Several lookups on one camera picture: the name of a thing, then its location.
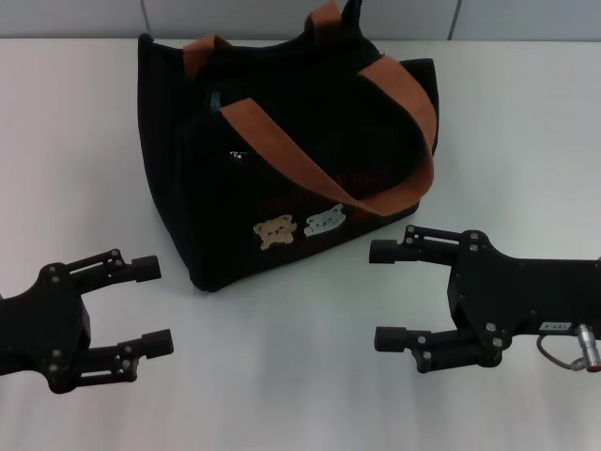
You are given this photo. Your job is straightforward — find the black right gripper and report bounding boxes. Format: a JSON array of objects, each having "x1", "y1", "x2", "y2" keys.
[{"x1": 368, "y1": 224, "x2": 601, "y2": 376}]

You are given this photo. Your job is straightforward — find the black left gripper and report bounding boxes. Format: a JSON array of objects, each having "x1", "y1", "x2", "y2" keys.
[{"x1": 0, "y1": 247, "x2": 176, "y2": 395}]

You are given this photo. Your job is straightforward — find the black food bag brown straps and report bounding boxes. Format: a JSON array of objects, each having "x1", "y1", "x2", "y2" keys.
[{"x1": 137, "y1": 0, "x2": 436, "y2": 294}]

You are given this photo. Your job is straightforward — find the right gripper connector cable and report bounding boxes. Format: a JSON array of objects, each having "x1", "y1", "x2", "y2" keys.
[{"x1": 536, "y1": 322, "x2": 601, "y2": 373}]

